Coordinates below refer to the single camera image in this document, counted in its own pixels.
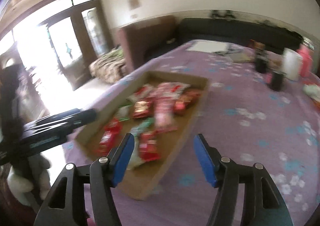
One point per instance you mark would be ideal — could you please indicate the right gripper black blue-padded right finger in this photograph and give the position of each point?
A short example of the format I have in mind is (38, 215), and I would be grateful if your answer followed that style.
(263, 202)

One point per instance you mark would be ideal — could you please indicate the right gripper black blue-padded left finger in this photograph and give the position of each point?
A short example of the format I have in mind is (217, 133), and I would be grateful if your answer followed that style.
(65, 202)

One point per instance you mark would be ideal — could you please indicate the white plush toy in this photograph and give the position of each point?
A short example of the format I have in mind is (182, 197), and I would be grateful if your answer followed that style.
(29, 180)

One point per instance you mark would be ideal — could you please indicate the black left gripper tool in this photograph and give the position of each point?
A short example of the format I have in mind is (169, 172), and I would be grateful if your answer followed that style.
(22, 141)

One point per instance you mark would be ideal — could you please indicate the purple floral tablecloth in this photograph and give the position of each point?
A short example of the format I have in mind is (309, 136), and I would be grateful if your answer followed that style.
(244, 120)

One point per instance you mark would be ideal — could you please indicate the white cloth bundle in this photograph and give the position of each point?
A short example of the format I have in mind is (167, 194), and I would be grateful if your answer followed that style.
(313, 91)

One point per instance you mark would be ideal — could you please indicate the red snack packets pile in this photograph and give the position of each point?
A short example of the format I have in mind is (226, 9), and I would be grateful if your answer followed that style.
(156, 109)

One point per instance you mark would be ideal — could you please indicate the black container with cork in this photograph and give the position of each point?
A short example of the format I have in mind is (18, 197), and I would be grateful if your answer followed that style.
(261, 61)

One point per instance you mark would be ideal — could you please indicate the patterned cushion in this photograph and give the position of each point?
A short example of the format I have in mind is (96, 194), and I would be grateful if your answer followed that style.
(110, 67)

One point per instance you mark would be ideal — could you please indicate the white plastic jar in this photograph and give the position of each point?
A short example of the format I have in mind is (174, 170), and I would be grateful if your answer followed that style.
(292, 64)

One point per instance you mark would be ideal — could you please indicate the pink sleeved thermos bottle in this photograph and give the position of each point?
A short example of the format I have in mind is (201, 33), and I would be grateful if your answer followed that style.
(306, 50)

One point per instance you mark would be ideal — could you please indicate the white paper sheet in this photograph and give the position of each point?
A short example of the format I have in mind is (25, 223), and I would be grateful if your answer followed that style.
(209, 46)

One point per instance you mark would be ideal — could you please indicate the black sofa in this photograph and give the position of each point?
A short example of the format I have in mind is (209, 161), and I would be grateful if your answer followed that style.
(275, 39)

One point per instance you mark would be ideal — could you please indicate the small wall frame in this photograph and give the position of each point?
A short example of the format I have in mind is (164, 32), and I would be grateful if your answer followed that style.
(133, 4)

